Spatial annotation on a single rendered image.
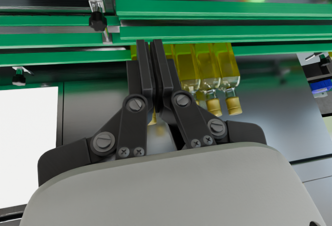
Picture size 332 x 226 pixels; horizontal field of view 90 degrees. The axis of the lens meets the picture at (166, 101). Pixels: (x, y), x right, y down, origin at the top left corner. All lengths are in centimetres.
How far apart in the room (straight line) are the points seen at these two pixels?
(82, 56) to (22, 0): 16
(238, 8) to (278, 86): 45
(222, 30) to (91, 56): 36
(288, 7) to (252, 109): 34
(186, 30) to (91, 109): 35
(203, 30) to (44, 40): 38
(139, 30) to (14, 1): 28
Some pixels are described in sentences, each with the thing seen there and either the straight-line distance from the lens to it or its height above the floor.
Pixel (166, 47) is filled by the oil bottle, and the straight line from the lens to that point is 46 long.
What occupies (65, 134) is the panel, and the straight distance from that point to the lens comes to 56.
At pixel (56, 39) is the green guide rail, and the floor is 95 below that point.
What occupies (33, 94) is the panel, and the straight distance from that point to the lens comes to 63.
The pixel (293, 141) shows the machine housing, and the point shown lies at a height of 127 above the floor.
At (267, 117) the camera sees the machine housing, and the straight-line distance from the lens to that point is 73.
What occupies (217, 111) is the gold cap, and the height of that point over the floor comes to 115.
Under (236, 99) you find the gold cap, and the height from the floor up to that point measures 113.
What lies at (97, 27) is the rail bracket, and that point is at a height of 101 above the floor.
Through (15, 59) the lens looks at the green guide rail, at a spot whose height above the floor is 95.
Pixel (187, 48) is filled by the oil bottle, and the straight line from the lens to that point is 47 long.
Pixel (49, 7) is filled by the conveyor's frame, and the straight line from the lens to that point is 51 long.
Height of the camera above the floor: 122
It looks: 16 degrees down
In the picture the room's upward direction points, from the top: 172 degrees clockwise
